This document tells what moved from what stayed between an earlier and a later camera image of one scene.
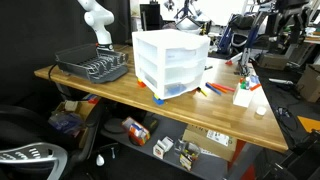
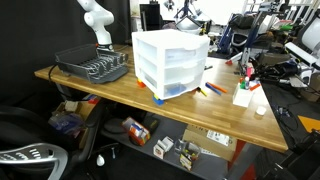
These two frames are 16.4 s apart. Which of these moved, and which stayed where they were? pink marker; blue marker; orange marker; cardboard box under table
Moved: pink marker
Stayed: blue marker; orange marker; cardboard box under table
